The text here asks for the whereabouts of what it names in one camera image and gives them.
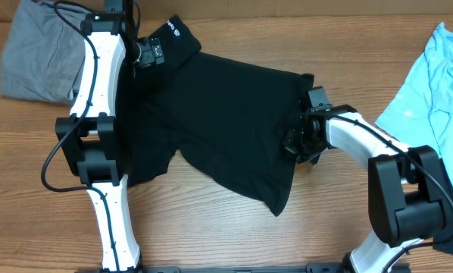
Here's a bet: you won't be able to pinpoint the black t-shirt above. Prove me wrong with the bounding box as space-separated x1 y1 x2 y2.
116 16 314 215

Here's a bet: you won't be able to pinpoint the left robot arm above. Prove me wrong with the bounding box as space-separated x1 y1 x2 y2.
50 1 164 272

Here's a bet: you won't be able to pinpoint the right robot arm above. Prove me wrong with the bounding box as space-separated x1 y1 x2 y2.
283 86 453 273

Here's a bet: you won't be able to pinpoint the folded grey trousers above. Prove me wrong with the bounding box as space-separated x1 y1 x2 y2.
0 0 88 105

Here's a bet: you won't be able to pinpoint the light blue t-shirt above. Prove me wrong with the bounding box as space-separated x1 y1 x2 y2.
373 21 453 266

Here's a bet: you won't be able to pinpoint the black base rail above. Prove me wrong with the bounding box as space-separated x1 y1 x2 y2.
74 261 413 273

